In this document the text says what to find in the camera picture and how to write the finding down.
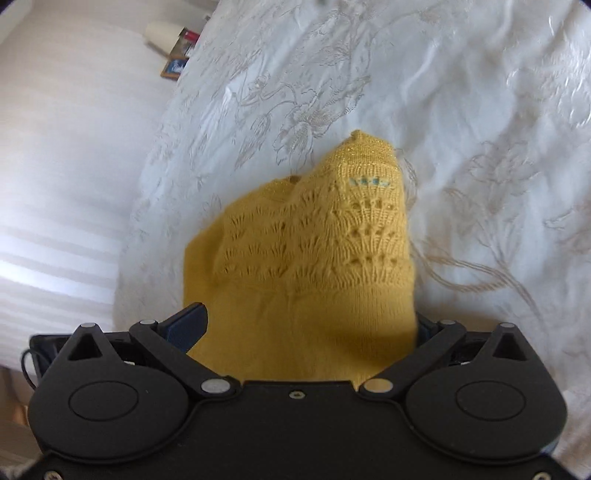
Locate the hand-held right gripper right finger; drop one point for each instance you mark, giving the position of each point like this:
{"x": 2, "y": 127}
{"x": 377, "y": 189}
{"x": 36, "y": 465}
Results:
{"x": 430, "y": 347}

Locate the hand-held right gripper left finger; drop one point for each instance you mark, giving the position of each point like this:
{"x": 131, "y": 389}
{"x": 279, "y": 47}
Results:
{"x": 189, "y": 330}

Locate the yellow knit sweater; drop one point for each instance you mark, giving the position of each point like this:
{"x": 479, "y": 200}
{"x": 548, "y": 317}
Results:
{"x": 314, "y": 277}

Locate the white curtain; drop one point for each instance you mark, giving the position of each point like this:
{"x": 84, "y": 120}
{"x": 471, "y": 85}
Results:
{"x": 69, "y": 161}

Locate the white embroidered bedspread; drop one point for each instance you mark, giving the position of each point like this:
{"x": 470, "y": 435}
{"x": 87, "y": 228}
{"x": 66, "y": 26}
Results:
{"x": 461, "y": 92}

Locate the blue framed picture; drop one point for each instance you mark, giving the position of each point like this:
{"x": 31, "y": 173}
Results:
{"x": 173, "y": 67}

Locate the red book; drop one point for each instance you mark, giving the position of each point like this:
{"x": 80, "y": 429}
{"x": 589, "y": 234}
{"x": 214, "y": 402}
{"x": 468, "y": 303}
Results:
{"x": 190, "y": 37}

